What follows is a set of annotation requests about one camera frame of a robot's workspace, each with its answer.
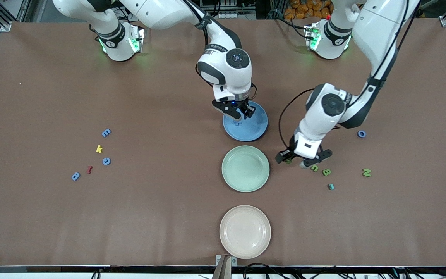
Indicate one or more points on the pale green round plate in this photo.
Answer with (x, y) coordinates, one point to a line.
(245, 169)

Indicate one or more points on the green foam letter B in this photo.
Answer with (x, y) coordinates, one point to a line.
(323, 172)

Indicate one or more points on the yellow foam letter k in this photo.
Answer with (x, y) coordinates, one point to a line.
(98, 149)

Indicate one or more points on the blue round plate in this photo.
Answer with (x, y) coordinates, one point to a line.
(252, 130)

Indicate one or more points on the metal table bracket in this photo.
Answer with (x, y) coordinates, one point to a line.
(223, 271)

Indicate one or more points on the green foam letter N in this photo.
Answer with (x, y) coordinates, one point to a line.
(367, 173)

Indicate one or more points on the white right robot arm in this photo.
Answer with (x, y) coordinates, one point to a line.
(227, 73)

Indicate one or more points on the blue foam letter c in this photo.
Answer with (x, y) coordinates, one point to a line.
(104, 161)

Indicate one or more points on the green foam letter u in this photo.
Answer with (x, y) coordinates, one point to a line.
(312, 167)

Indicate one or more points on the blue foam plus sign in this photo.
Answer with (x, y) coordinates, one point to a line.
(237, 123)

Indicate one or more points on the beige round plate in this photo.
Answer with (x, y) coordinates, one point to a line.
(245, 231)

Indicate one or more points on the blue foam letter a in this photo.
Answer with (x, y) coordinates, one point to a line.
(74, 178)

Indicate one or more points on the bag of oranges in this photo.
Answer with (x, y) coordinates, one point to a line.
(304, 7)

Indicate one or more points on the grey base box green light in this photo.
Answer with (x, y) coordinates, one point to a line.
(313, 37)
(137, 38)

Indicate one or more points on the blue foam letter o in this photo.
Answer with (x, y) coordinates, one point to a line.
(358, 134)

